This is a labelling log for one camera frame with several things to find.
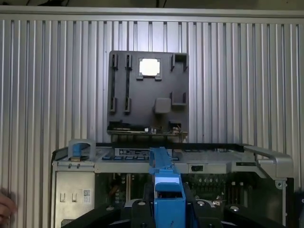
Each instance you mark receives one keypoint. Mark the silver power supply unit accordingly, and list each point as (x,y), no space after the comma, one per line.
(74,190)

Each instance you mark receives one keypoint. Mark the person's hand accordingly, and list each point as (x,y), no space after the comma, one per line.
(6,204)

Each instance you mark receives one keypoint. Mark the green motherboard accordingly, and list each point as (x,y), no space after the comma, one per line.
(237,187)

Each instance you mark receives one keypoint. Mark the silver open PC case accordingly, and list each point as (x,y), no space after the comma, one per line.
(213,161)

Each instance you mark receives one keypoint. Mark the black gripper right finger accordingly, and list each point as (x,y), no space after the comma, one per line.
(202,213)

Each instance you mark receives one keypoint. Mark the dark grey parts rack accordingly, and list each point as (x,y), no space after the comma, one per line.
(147,90)

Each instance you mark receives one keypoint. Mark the grey square disk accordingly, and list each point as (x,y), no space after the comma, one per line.
(162,106)

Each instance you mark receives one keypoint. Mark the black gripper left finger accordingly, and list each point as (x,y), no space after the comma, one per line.
(139,213)

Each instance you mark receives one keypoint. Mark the graphics card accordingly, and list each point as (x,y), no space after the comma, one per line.
(133,134)

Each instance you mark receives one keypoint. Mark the blue plastic bracket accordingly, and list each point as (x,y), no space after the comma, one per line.
(168,204)

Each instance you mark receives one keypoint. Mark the silver CPU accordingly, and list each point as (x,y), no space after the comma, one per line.
(149,67)

